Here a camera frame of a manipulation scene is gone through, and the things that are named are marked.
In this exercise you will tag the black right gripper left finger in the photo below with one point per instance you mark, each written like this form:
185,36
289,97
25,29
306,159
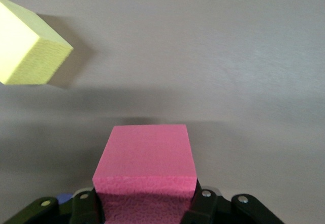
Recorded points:
50,212

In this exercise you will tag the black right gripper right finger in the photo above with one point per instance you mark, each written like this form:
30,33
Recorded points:
228,212

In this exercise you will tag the purple foam block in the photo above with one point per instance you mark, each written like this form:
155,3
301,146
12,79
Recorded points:
64,198

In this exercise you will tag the red foam block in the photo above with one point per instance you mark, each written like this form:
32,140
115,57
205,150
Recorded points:
144,158

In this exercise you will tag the brown paper table cover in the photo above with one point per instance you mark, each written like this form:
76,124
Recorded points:
203,56

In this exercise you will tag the yellow foam block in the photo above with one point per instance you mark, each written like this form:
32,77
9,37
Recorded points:
28,48

